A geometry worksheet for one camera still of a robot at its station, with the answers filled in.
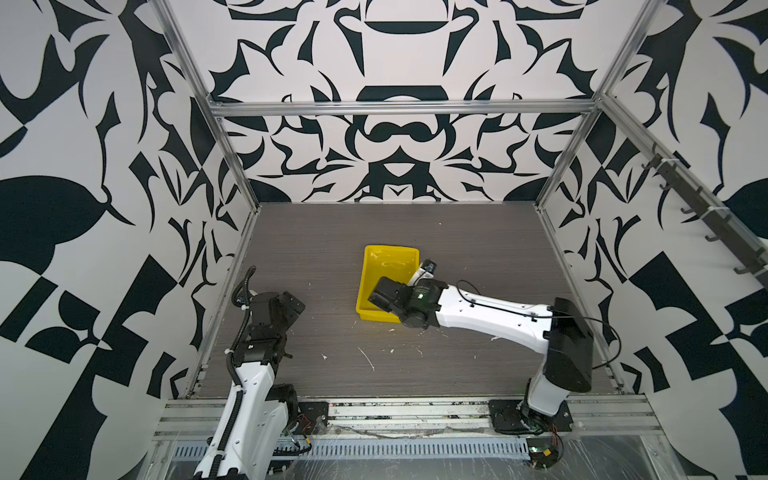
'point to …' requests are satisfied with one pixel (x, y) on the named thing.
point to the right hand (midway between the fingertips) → (396, 296)
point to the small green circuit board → (542, 451)
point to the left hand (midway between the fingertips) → (283, 302)
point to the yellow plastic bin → (395, 263)
